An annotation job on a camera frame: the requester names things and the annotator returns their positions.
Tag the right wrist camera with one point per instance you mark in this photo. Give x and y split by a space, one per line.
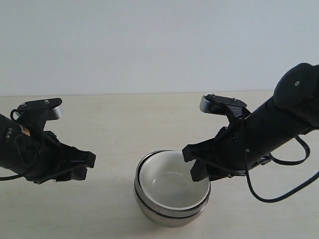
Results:
219 105

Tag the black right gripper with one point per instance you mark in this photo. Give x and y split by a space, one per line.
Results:
248 140

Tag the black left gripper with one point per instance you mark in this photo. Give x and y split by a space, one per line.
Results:
44 158

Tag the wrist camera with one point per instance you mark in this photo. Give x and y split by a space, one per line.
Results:
219 105
51 106

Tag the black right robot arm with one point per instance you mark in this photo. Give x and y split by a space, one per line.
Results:
300 84

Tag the smooth stainless steel bowl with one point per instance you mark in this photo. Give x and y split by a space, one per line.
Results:
170 218

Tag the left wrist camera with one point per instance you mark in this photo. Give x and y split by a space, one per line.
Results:
51 106

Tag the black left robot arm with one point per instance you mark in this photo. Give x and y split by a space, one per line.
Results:
31 129

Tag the ribbed stainless steel bowl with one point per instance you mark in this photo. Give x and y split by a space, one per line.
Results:
142 164

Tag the cream ceramic bowl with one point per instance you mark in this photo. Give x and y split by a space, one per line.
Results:
172 181

